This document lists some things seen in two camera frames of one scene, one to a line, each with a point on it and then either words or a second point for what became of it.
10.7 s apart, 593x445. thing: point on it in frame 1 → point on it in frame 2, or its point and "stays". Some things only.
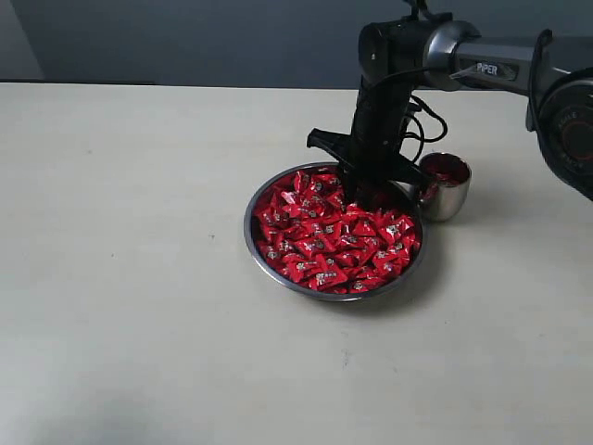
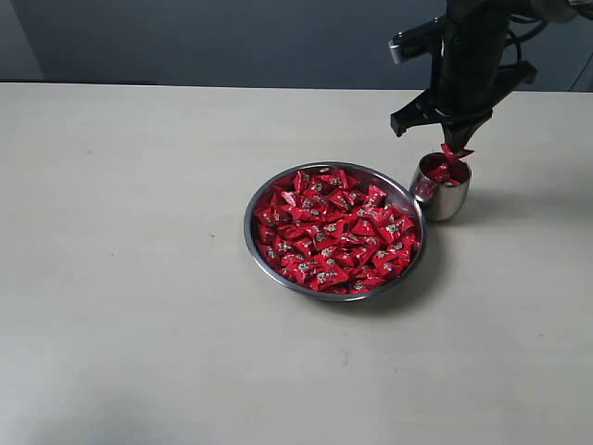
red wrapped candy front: (323, 279) stays
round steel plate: (304, 233) stays
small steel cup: (441, 199) stays
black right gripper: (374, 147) → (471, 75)
